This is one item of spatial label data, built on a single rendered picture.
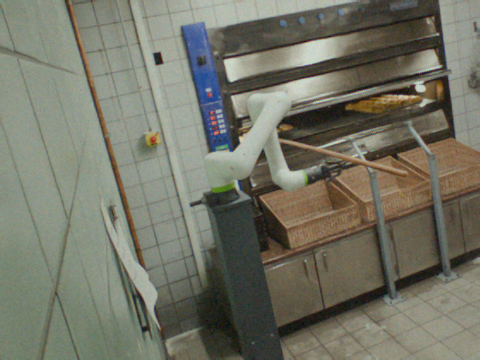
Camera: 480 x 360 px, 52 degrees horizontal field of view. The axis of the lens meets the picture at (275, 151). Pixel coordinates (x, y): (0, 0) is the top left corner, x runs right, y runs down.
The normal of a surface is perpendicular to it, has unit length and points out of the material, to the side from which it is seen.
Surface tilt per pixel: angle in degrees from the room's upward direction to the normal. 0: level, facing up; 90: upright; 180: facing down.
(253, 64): 69
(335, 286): 90
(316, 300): 90
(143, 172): 90
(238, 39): 90
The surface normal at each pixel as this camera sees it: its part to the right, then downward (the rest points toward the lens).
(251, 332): 0.36, 0.13
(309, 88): 0.26, -0.20
